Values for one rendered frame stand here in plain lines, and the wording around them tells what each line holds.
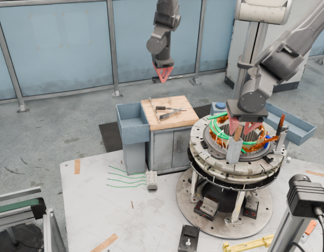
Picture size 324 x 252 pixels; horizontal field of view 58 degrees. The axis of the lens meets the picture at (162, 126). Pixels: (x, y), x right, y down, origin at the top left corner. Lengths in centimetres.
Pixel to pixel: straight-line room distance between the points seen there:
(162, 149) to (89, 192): 35
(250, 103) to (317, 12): 23
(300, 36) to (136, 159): 80
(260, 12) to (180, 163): 70
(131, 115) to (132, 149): 16
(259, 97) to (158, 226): 65
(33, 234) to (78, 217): 100
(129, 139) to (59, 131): 186
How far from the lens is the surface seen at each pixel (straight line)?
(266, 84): 70
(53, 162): 261
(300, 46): 73
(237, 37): 345
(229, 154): 92
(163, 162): 126
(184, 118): 115
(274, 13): 128
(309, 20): 73
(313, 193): 49
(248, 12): 129
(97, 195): 125
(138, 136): 113
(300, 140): 120
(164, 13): 102
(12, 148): 289
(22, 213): 134
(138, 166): 128
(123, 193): 124
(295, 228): 53
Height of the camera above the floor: 172
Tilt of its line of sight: 37 degrees down
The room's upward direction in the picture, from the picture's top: 2 degrees clockwise
